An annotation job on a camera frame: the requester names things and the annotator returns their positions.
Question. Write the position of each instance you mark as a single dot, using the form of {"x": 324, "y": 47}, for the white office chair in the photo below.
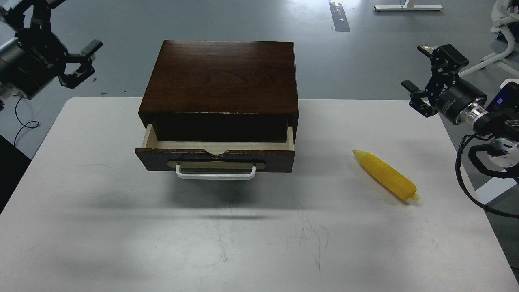
{"x": 504, "y": 16}

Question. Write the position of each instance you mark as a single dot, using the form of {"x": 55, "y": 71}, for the dark wooden drawer cabinet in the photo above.
{"x": 222, "y": 91}

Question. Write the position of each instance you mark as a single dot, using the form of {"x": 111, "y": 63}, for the yellow corn cob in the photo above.
{"x": 387, "y": 176}

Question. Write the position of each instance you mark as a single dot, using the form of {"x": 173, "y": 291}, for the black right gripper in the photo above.
{"x": 453, "y": 95}

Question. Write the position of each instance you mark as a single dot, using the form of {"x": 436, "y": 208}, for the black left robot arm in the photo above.
{"x": 32, "y": 14}

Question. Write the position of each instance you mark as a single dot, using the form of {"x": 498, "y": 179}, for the wooden drawer with white handle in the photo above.
{"x": 217, "y": 160}

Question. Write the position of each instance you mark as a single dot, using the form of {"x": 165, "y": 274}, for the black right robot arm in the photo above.
{"x": 496, "y": 124}

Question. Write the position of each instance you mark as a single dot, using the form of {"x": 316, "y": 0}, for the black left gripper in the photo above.
{"x": 30, "y": 65}

